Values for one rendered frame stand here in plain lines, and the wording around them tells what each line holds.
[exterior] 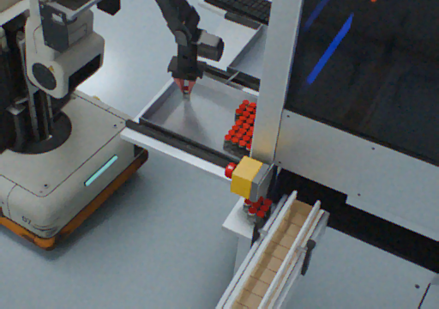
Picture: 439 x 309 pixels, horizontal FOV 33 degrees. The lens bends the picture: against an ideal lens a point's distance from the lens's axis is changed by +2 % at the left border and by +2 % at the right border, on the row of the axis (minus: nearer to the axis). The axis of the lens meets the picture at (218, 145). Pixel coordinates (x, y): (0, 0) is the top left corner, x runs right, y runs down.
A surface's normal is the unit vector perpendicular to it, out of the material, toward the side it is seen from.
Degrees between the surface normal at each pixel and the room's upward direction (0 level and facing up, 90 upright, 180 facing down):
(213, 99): 0
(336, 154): 90
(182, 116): 0
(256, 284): 0
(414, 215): 90
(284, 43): 90
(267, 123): 90
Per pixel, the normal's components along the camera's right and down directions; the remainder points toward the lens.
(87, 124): 0.07, -0.71
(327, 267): -0.46, 0.61
